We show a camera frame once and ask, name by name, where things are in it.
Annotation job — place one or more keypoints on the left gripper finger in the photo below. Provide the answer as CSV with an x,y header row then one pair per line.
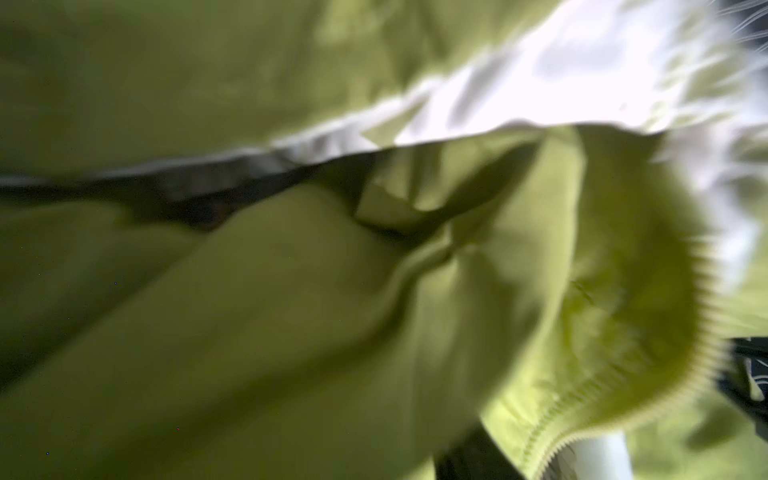
x,y
475,457

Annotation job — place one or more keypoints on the green zip-up jacket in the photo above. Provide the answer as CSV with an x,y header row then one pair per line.
x,y
325,239

